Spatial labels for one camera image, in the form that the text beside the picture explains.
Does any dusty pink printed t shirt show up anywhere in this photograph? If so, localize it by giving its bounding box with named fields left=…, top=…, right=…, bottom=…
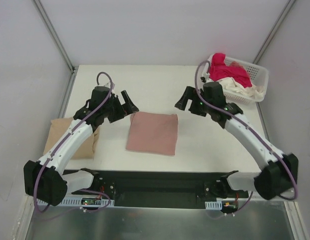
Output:
left=126, top=111, right=178, bottom=156

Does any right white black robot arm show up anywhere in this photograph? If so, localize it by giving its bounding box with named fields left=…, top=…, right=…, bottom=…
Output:
left=175, top=82, right=298, bottom=201

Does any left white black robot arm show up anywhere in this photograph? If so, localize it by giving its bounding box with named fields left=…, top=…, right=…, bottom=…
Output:
left=24, top=86, right=139, bottom=206

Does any cream white t shirt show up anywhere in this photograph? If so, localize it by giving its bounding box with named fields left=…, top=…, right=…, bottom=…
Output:
left=217, top=77, right=266, bottom=102

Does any crimson red t shirt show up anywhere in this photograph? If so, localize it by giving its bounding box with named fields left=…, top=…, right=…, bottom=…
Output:
left=208, top=53, right=252, bottom=88

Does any folded beige t shirt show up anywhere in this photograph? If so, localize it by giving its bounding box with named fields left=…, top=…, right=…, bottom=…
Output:
left=43, top=117, right=100, bottom=160

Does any white plastic laundry basket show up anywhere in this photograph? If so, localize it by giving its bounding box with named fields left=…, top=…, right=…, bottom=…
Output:
left=206, top=54, right=269, bottom=103

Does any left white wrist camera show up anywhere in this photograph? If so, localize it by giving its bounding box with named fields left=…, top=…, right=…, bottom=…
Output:
left=104, top=81, right=115, bottom=89

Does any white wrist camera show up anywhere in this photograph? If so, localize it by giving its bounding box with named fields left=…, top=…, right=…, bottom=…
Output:
left=200, top=72, right=213, bottom=83
left=104, top=81, right=115, bottom=89

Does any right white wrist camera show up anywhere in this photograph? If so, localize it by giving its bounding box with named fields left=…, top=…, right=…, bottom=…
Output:
left=200, top=72, right=213, bottom=83

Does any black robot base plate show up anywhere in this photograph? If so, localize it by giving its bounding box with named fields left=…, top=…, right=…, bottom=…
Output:
left=64, top=168, right=255, bottom=208

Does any right white slotted cable duct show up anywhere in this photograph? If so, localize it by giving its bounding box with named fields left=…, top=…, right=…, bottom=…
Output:
left=205, top=200, right=223, bottom=211

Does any white slotted cable duct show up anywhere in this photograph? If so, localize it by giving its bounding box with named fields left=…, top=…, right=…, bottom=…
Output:
left=58, top=197, right=115, bottom=208
left=205, top=200, right=223, bottom=211

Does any left white slotted cable duct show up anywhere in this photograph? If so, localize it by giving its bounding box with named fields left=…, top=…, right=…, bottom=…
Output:
left=58, top=197, right=115, bottom=208

